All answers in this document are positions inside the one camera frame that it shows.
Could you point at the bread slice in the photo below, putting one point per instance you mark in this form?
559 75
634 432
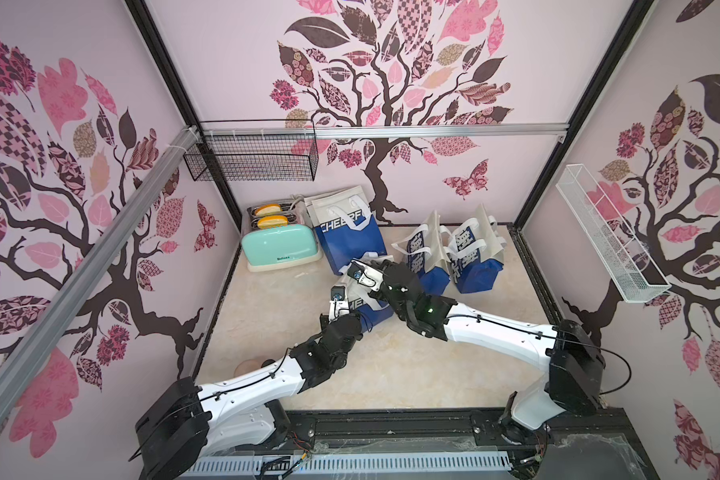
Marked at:
272 221
269 209

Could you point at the front bread slice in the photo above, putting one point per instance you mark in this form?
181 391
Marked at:
272 221

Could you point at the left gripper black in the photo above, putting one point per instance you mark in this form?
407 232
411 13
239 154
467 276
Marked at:
323 323

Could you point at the rear bread slice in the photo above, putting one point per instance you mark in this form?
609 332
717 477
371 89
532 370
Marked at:
269 209

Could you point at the black wire basket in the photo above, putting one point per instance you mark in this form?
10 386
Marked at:
255 150

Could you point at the aluminium rail wall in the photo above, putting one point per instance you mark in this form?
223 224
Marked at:
525 129
21 366

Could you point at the aluminium rail back wall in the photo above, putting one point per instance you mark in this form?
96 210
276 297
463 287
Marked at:
525 129

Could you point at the mint green toaster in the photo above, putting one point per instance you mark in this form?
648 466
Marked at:
283 247

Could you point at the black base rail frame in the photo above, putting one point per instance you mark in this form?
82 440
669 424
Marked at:
604 446

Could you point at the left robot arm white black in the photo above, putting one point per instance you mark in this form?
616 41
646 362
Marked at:
190 421

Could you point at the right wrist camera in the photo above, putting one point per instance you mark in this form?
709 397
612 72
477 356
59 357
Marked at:
365 274

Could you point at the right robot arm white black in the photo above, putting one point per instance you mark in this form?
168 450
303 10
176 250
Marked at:
571 365

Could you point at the small jar with dark lid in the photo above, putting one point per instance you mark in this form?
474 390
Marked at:
254 369

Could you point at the white slotted cable duct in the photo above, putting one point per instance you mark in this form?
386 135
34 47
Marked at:
344 466

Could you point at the takeout bag blue beige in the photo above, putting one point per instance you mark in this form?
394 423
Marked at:
476 253
425 255
362 300

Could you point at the white wire shelf basket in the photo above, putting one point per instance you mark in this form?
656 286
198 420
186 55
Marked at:
600 209

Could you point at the aluminium rail left wall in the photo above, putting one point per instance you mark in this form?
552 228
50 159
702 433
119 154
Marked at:
21 366

